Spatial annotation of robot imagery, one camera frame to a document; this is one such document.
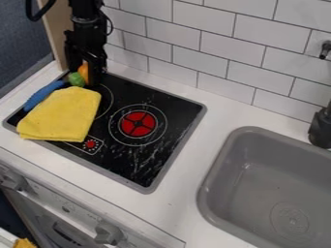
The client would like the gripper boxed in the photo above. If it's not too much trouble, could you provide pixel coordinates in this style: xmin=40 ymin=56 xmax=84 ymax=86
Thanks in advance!
xmin=63 ymin=28 xmax=110 ymax=87

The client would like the orange and green toy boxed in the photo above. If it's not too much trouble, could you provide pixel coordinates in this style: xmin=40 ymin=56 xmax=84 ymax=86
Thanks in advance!
xmin=67 ymin=61 xmax=91 ymax=88

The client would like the toy stove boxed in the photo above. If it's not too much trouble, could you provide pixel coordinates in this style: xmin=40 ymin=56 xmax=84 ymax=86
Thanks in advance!
xmin=1 ymin=69 xmax=209 ymax=195

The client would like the yellow toy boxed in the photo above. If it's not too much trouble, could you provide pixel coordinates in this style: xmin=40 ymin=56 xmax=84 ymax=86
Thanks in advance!
xmin=12 ymin=237 xmax=40 ymax=248

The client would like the toy sink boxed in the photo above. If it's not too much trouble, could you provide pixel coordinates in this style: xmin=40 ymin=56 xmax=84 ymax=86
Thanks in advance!
xmin=195 ymin=126 xmax=331 ymax=248

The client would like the wooden board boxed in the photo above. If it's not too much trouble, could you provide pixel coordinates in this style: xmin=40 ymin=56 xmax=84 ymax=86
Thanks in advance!
xmin=35 ymin=0 xmax=75 ymax=73

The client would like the blue tool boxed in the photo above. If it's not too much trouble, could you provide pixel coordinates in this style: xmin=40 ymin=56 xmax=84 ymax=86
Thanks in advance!
xmin=21 ymin=79 xmax=68 ymax=112

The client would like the yellow cloth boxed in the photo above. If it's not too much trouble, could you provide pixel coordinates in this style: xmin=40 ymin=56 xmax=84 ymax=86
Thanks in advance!
xmin=15 ymin=85 xmax=104 ymax=143

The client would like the tap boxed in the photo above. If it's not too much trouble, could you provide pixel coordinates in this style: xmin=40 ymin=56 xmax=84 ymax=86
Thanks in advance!
xmin=306 ymin=40 xmax=331 ymax=150

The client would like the black cable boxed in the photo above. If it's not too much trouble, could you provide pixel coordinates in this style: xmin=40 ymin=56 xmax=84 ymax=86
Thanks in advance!
xmin=24 ymin=0 xmax=60 ymax=22

